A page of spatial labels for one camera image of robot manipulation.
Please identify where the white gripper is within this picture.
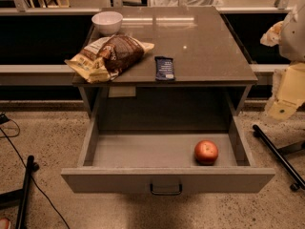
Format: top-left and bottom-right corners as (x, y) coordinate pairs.
(260, 0), (305, 121)

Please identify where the red apple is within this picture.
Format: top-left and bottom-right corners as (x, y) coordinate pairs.
(193, 140), (218, 165)

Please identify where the grey cabinet with counter top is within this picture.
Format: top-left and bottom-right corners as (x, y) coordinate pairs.
(74, 7), (257, 118)

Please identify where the white label under counter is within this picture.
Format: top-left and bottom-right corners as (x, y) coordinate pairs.
(109, 86), (136, 97)

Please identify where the open grey top drawer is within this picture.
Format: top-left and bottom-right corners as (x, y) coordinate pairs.
(60, 88), (276, 195)

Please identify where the dark blue snack bar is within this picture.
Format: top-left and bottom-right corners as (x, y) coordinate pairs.
(154, 56), (175, 81)

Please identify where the white mesh basket background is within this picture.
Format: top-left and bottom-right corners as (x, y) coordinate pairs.
(148, 0), (223, 7)

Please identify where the bagged brown bread loaf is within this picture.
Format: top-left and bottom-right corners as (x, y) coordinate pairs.
(65, 34), (154, 83)

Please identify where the white ceramic bowl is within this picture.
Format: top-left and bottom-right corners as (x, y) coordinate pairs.
(91, 11), (123, 35)

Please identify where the black stand leg left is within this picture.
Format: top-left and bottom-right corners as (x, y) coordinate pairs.
(0, 156), (39, 229)

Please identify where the black drawer handle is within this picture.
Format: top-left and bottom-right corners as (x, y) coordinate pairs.
(150, 184), (183, 196)

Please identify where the black floor cable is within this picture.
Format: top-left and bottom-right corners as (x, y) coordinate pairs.
(0, 112), (71, 229)

